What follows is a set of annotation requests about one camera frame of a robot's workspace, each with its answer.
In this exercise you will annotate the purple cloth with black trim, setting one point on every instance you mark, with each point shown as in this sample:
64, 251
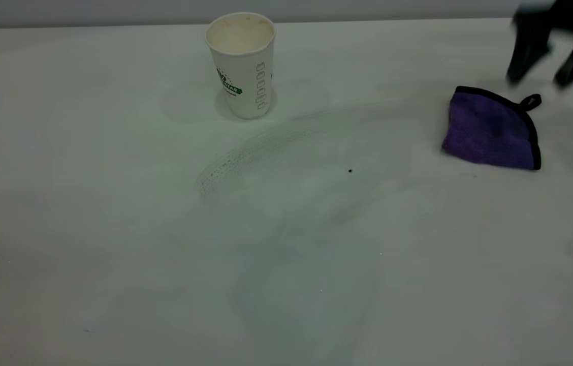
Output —
489, 132

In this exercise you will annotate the white paper coffee cup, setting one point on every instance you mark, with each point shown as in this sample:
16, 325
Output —
243, 66

